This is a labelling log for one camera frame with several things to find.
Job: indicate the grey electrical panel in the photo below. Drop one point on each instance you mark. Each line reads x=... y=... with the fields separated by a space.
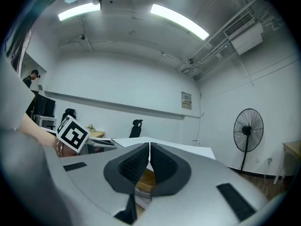
x=186 y=100

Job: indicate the white microwave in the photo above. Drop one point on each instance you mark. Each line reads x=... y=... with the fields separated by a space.
x=176 y=147

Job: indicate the white ceiling pipes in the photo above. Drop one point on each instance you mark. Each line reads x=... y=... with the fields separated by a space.
x=207 y=55

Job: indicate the black office chair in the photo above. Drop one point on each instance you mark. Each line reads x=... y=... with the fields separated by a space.
x=136 y=129

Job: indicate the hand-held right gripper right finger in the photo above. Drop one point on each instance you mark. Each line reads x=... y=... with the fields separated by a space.
x=200 y=196

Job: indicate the small green plant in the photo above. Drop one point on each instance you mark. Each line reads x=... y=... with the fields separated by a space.
x=90 y=126

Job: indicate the beige plastic tray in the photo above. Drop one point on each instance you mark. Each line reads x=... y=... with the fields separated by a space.
x=145 y=176

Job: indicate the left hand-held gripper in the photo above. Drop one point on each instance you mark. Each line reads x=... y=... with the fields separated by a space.
x=71 y=133

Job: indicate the black computer monitors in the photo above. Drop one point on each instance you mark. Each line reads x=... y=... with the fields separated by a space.
x=44 y=106

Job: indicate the long ceiling light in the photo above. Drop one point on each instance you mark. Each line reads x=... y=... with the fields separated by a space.
x=178 y=20
x=78 y=10

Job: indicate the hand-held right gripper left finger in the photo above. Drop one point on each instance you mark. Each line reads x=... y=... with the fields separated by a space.
x=94 y=180

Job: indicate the person's left forearm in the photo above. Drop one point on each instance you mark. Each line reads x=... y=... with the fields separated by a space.
x=35 y=132

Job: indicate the white wall rail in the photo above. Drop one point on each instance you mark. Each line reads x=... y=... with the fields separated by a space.
x=117 y=105

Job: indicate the wooden desk white legs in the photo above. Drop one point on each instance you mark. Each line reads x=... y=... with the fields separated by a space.
x=292 y=149

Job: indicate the light wooden desk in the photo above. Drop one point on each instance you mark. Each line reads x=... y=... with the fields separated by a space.
x=97 y=133

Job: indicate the black standing fan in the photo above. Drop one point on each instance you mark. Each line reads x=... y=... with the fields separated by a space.
x=248 y=131

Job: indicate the person's white printed t-shirt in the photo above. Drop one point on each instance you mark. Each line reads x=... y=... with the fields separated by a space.
x=14 y=91

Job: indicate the white air conditioner unit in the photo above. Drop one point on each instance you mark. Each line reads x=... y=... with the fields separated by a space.
x=247 y=37

